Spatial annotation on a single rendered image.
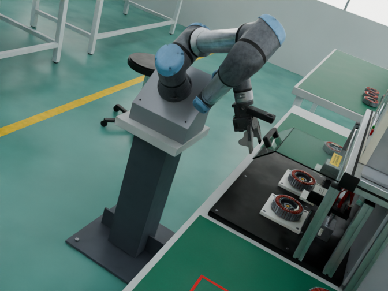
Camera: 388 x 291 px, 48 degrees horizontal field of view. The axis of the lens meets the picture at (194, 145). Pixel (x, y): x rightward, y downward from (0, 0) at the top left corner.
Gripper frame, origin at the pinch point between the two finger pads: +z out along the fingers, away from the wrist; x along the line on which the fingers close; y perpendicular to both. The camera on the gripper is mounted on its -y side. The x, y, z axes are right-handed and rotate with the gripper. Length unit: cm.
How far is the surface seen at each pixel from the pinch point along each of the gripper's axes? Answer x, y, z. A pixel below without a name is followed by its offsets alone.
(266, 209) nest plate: 28.9, -10.7, 13.3
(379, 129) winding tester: 35, -50, -16
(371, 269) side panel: 45, -46, 24
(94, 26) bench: -202, 224, -67
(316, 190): 25.7, -28.0, 7.3
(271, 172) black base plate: 0.3, -4.5, 11.1
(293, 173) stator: 1.5, -14.2, 11.0
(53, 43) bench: -146, 230, -59
